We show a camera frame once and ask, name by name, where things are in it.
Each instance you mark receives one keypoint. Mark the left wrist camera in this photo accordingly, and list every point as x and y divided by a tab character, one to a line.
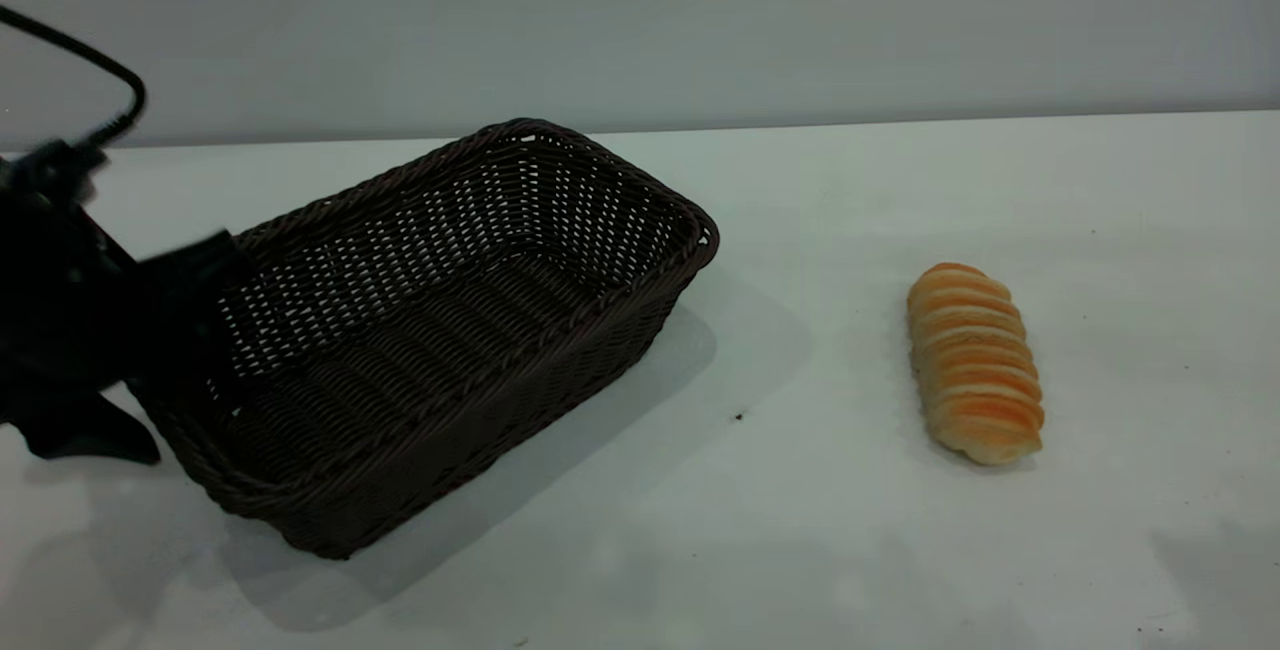
55	172

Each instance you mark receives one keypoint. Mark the ridged bread roll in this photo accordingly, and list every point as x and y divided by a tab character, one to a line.
975	370

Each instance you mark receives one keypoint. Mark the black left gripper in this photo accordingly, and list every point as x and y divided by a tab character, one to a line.
70	320

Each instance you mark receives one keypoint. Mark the dark brown wicker basket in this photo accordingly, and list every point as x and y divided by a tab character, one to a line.
450	380

